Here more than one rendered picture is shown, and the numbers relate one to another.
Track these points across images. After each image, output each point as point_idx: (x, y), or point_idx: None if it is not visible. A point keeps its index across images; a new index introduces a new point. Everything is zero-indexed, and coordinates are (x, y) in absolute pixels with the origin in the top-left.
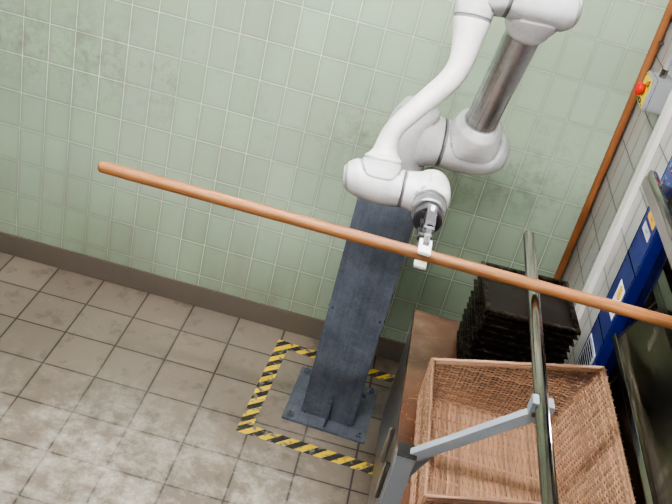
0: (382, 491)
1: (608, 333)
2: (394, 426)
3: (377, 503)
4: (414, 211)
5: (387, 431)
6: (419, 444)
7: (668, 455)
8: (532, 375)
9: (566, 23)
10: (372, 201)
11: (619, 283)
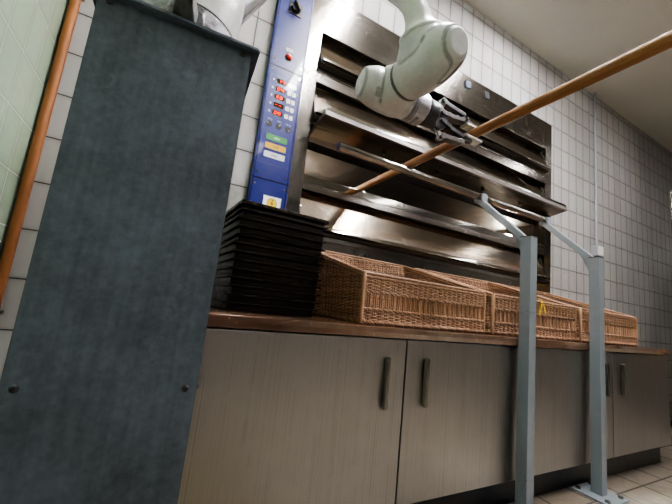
0: (531, 274)
1: None
2: (367, 371)
3: (422, 413)
4: (435, 104)
5: (316, 431)
6: (429, 311)
7: (397, 236)
8: (469, 191)
9: None
10: (439, 86)
11: (263, 198)
